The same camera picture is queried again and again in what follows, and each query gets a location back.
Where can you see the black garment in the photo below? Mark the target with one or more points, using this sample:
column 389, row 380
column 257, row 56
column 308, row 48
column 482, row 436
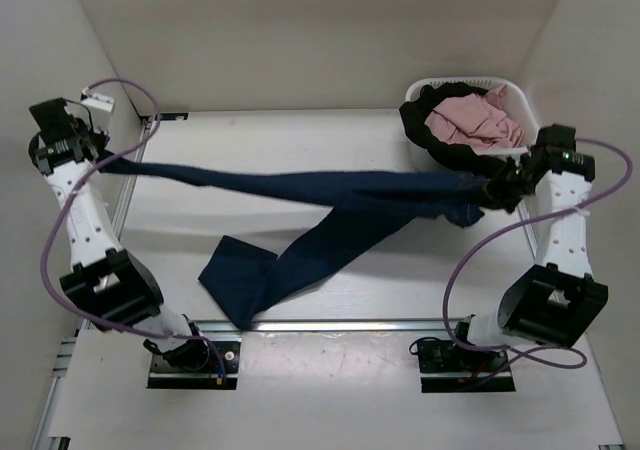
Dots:
column 456, row 157

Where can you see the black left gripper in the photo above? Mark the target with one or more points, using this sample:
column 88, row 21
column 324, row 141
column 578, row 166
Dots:
column 99, row 137

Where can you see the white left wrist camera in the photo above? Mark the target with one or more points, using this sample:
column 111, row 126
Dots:
column 101, row 106

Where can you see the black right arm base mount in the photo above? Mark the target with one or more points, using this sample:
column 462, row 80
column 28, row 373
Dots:
column 445, row 368

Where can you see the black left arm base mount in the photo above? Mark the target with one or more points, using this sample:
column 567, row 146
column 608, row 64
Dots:
column 197, row 368

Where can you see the dark blue denim trousers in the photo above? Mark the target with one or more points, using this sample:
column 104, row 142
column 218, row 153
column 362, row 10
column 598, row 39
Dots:
column 365, row 208

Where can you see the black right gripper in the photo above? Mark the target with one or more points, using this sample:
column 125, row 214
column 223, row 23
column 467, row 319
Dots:
column 494, row 190

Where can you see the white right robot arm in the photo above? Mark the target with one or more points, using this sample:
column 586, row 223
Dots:
column 555, row 301

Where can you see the white front cover board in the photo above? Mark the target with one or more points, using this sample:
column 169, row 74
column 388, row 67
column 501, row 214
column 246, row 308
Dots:
column 351, row 388

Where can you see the pink garment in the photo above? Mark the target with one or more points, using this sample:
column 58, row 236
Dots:
column 478, row 121

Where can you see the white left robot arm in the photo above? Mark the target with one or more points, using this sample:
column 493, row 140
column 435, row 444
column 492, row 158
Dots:
column 105, row 281

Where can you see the white plastic laundry basket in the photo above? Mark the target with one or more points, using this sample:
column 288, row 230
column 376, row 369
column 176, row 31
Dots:
column 516, row 107

